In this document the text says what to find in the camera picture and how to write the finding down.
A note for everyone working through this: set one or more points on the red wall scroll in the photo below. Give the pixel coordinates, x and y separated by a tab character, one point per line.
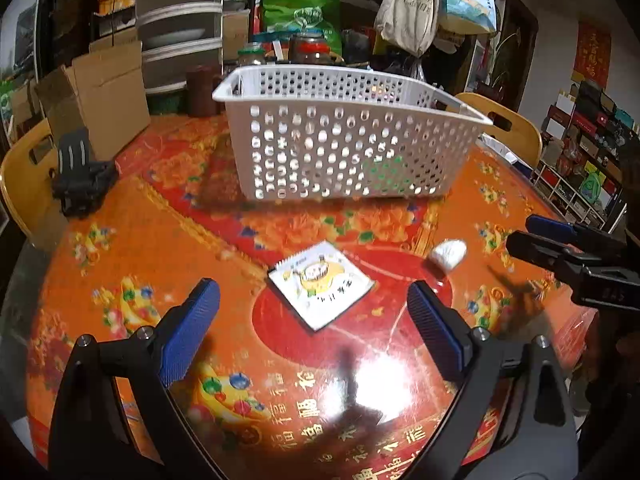
593	54

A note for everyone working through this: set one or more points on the left wooden chair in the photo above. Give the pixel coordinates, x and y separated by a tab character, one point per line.
26	183

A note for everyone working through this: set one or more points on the green shopping bag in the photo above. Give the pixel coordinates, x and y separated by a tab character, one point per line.
294	15

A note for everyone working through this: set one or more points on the white perforated plastic basket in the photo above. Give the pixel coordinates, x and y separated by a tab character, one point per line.
302	132

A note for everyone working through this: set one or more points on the black clamp stand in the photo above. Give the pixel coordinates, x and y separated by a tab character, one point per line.
80	183

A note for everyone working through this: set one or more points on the striped drawer tower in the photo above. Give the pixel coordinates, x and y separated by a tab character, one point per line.
177	37

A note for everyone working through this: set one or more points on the cardboard box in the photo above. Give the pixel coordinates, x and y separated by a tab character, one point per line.
102	92

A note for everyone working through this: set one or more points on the beige canvas tote bag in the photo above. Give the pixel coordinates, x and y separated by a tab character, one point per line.
408	24

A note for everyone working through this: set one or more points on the red-lidded glass jar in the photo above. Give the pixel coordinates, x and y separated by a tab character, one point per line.
307	47

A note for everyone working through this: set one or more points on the white cloth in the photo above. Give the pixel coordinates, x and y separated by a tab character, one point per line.
448	254

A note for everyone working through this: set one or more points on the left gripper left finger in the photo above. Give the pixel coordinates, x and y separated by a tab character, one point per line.
90	437

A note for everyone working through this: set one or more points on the green-lidded glass jar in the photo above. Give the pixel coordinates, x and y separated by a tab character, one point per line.
251	54

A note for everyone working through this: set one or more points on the cluttered storage shelf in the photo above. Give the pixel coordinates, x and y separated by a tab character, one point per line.
579	173

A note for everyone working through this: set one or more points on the white cartoon snack packet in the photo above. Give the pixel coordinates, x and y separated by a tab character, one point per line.
320	283

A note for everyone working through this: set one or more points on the green foil packet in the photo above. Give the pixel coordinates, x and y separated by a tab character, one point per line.
385	176

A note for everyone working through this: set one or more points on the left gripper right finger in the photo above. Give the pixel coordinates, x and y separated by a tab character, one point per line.
536	436

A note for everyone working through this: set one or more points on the brown ceramic mug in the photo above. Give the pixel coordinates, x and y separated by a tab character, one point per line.
201	82

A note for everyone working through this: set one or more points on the blue illustrated tote bag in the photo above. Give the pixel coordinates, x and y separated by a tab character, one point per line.
468	17

